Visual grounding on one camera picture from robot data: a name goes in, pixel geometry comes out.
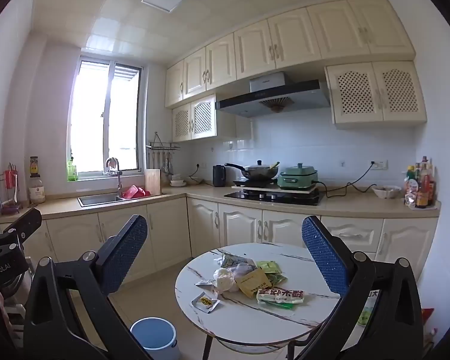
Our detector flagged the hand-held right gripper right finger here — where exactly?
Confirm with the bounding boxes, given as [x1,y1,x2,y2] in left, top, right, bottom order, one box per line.
[292,215,424,360]

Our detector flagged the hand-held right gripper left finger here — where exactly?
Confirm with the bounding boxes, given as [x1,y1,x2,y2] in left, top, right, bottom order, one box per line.
[22,214,151,360]

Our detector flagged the light green packet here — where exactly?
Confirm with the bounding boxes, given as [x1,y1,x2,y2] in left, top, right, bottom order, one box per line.
[256,260,282,274]

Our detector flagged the green white noodle packet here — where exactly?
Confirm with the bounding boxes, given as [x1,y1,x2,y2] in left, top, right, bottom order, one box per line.
[256,288,309,309]

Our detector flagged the brown paper packet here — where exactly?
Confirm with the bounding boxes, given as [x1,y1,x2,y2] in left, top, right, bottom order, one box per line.
[235,268,269,299]

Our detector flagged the blue bucket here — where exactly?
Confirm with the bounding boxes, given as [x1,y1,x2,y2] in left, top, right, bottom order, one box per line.
[130,317,181,360]

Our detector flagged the white sachet yellow label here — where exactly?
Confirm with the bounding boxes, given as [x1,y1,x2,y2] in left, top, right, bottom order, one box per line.
[191,292,221,314]

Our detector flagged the clear plastic bag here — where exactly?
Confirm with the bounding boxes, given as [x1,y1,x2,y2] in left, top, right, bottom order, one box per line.
[213,262,256,294]

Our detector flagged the red utensil holder rack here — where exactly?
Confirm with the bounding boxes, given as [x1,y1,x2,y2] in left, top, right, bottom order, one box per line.
[0,162,23,214]

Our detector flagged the glass jar yellow label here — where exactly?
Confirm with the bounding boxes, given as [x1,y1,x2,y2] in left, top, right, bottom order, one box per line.
[28,176,46,205]

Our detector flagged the red plastic basket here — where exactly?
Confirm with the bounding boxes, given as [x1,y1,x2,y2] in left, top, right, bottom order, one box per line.
[122,184,152,200]

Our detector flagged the green white package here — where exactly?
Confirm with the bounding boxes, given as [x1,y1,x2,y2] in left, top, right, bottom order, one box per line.
[358,289,379,327]

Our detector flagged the wooden cutting board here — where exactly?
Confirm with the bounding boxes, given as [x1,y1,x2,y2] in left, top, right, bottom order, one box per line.
[145,169,161,196]

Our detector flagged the chrome faucet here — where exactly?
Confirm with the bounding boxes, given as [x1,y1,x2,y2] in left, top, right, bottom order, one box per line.
[105,157,124,197]

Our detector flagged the black gas stove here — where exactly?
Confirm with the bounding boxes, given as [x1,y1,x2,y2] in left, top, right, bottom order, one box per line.
[224,188,325,207]

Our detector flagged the green electric cooking pot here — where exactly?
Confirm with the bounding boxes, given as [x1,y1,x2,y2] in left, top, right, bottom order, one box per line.
[277,163,319,190]

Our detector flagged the white bowl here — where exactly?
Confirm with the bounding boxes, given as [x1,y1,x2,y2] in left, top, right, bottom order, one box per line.
[372,185,403,199]

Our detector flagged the black induction cooker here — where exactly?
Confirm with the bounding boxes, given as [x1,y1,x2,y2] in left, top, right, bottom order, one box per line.
[232,179,278,188]

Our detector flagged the black wok with lid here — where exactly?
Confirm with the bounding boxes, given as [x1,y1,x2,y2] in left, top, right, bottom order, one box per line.
[224,160,280,181]

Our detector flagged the black electric kettle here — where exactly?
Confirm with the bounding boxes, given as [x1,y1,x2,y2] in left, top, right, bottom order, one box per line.
[212,164,227,188]

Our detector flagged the packets on counter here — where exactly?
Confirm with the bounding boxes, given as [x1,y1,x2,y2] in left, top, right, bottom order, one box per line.
[404,156,436,209]

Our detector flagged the kitchen window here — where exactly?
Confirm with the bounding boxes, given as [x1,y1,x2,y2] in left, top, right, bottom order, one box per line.
[68,55,145,181]

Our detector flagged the black range hood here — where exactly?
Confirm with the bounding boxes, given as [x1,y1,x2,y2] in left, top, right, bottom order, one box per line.
[215,72,331,118]

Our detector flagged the black power cable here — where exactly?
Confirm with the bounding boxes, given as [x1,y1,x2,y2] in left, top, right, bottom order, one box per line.
[315,163,377,199]

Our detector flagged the black kettle cable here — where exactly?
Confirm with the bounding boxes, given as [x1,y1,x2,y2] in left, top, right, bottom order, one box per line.
[187,165,214,187]

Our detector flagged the wall utensil rack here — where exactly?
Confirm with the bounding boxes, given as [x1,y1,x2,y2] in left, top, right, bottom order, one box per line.
[146,132,181,177]

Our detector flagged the cream upper wall cabinets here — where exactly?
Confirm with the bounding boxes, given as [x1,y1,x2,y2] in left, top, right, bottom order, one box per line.
[165,0,416,109]

